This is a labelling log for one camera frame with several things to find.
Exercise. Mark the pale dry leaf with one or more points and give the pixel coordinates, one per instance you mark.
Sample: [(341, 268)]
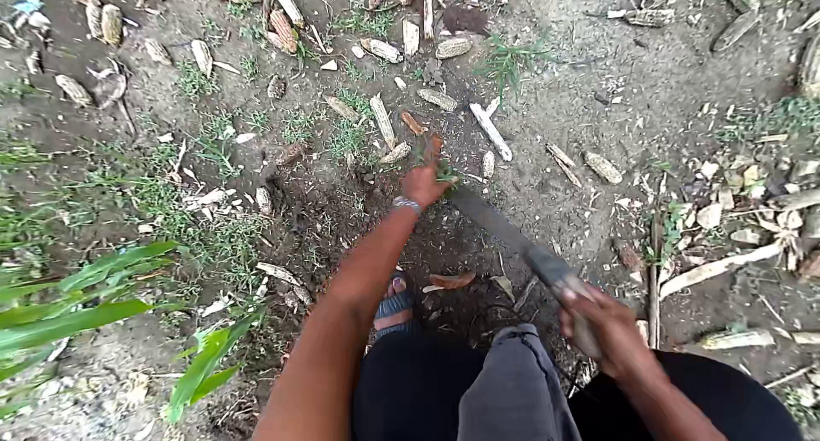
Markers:
[(504, 286)]

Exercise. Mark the split brown stick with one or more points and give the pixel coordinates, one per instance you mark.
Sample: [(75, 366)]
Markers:
[(564, 164)]

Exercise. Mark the green grass tuft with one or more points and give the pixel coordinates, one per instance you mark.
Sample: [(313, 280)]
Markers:
[(504, 62), (365, 21)]

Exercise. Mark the person's right fingers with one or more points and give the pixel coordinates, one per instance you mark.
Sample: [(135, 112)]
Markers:
[(567, 320)]

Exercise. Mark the person's left thumb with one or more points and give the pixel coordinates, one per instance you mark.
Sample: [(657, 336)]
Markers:
[(444, 185)]

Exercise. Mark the green broad-leaved plant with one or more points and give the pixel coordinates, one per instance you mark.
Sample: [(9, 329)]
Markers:
[(204, 363)]

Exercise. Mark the person's legs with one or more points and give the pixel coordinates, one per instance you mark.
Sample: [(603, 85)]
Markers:
[(410, 390)]

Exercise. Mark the machete with dark blade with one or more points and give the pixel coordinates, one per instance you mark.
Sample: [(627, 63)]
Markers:
[(493, 228)]

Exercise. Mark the white stick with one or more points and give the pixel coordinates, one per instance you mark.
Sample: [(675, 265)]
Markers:
[(491, 132)]

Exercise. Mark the green long-leaved plant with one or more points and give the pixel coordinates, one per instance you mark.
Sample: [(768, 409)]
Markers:
[(77, 319)]

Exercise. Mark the person's left hand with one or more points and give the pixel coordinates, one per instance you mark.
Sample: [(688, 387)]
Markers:
[(420, 183)]

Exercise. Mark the person's right hand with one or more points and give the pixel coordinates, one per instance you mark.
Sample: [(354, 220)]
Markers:
[(612, 329)]

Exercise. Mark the person's right forearm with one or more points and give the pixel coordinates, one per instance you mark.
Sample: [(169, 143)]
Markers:
[(663, 396)]

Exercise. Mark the pile of dry husks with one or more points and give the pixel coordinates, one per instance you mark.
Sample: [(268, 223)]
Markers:
[(724, 201)]

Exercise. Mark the small corn cob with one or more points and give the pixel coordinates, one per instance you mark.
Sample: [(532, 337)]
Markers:
[(488, 164), (263, 200), (276, 87)]

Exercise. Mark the pale narrow stick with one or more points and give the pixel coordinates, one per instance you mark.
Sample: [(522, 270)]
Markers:
[(428, 9)]

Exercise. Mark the orange brown cob piece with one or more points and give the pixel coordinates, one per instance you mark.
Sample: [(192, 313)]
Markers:
[(413, 123)]

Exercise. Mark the pale split stalk piece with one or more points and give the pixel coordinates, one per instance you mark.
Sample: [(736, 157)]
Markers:
[(278, 273)]

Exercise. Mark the person's left fingers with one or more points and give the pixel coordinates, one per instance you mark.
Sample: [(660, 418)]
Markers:
[(434, 149)]

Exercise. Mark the pale corn husk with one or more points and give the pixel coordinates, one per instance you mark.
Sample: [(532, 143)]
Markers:
[(737, 340)]

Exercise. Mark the brown dry leaf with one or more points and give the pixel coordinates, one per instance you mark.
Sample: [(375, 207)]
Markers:
[(452, 280)]

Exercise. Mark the green grass patch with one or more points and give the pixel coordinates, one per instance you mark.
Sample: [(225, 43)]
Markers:
[(227, 242)]

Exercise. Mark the curled dry leaf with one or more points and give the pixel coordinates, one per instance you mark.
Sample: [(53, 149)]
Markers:
[(115, 90)]

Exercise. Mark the long brown stick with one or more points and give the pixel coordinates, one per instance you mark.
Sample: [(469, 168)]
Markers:
[(654, 281)]

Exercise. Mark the thick pale branch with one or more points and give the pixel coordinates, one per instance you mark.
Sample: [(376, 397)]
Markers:
[(721, 270)]

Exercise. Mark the dark reddish corn cob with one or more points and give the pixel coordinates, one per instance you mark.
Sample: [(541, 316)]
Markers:
[(628, 254), (291, 154)]

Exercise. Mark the pale long stick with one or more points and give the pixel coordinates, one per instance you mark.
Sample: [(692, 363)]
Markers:
[(285, 2)]

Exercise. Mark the short white wood piece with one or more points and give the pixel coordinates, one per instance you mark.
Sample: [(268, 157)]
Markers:
[(410, 38)]

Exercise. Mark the light blue scrap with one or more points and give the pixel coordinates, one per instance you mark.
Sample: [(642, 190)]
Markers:
[(27, 5)]

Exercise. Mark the person's left forearm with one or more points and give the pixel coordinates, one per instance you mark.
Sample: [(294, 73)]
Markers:
[(349, 306)]

